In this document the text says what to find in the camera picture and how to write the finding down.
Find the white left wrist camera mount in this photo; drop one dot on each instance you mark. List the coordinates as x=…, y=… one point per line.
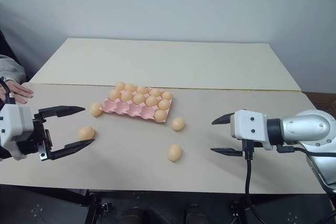
x=15, y=127

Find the black table frame leg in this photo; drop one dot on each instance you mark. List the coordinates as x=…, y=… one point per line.
x=240, y=212
x=92, y=205

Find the tan egg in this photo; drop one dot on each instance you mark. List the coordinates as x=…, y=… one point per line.
x=130, y=87
x=120, y=85
x=178, y=124
x=160, y=115
x=155, y=92
x=138, y=98
x=142, y=90
x=96, y=108
x=126, y=96
x=164, y=104
x=86, y=133
x=114, y=94
x=174, y=153
x=167, y=95
x=151, y=100

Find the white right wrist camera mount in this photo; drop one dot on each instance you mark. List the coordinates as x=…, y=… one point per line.
x=249, y=125

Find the pink egg tray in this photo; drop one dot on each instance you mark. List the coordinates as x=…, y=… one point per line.
x=126, y=108

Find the person's bare hand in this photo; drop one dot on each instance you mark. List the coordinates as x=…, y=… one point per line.
x=18, y=91

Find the cream rectangular table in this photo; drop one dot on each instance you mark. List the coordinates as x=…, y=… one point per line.
x=168, y=64

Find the dark brown rounded shape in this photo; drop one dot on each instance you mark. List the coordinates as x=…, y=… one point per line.
x=196, y=214
x=132, y=216

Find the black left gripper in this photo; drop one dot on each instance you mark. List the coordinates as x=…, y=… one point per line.
x=42, y=140

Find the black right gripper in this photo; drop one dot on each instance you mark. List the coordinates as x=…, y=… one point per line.
x=249, y=146

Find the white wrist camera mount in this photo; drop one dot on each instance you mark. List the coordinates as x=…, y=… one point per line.
x=15, y=127
x=249, y=125

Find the person's grey sleeved forearm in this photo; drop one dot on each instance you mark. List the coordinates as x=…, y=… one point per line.
x=10, y=68

